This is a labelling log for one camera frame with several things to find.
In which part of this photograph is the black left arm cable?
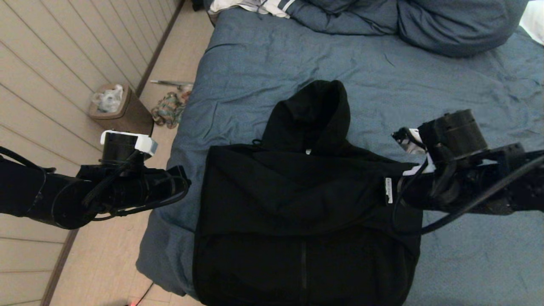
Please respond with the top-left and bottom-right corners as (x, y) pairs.
(87, 176), (190, 222)

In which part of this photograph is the bunched blue duvet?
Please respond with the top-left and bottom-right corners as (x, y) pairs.
(287, 0), (530, 59)

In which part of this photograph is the white striped garment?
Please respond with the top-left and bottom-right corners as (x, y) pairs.
(208, 0), (298, 20)

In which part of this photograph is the black hoodie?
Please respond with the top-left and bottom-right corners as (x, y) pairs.
(193, 79), (424, 306)

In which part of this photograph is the white pillow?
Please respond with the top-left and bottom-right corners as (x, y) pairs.
(519, 0), (544, 46)

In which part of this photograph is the brown trash bin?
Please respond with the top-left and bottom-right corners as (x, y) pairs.
(88, 84), (154, 136)

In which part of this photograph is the blue bed cover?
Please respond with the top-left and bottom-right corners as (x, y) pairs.
(136, 8), (544, 306)

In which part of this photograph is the floor cable with red light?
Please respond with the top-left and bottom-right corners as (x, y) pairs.
(127, 282), (154, 306)

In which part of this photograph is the clear plastic bin bag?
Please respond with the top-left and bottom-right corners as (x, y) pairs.
(92, 85), (125, 114)

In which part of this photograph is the multicoloured cloth bundle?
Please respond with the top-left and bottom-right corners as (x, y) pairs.
(152, 91), (190, 130)

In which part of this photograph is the thin grey rod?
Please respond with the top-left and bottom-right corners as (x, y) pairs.
(150, 79), (194, 87)

